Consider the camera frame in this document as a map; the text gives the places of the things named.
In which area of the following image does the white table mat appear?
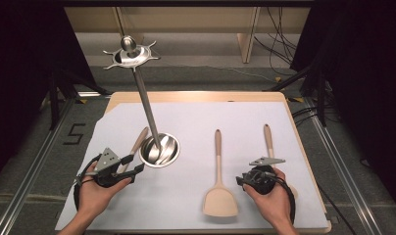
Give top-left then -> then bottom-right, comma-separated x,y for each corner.
54,101 -> 329,231

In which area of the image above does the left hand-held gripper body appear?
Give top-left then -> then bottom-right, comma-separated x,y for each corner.
93,147 -> 136,189

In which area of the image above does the aluminium floor rail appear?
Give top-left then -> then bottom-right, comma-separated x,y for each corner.
303,97 -> 385,235
0,97 -> 76,235

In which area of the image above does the bundle of black floor cables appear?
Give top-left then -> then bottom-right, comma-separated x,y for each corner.
254,7 -> 300,76

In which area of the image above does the person's left hand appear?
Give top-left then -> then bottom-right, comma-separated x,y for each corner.
77,161 -> 133,218

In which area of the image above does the beige slotted turner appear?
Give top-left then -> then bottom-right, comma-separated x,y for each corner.
201,128 -> 239,218

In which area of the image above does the right hand-held gripper cable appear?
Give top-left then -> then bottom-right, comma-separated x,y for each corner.
261,169 -> 297,226

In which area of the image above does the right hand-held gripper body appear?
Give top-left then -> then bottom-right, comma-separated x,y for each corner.
243,157 -> 286,196

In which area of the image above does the beige perforated skimmer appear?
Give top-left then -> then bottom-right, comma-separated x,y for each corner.
263,123 -> 299,200

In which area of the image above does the wooden bench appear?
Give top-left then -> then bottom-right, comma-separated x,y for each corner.
64,7 -> 312,65

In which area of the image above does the black floor cable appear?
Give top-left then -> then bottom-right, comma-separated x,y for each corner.
317,184 -> 359,235

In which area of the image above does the person's right hand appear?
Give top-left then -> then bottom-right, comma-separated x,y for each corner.
243,167 -> 295,227

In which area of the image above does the steel utensil rack stand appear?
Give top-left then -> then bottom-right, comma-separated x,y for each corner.
102,34 -> 181,169

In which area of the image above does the white floor cable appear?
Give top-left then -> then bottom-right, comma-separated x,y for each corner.
160,60 -> 280,84

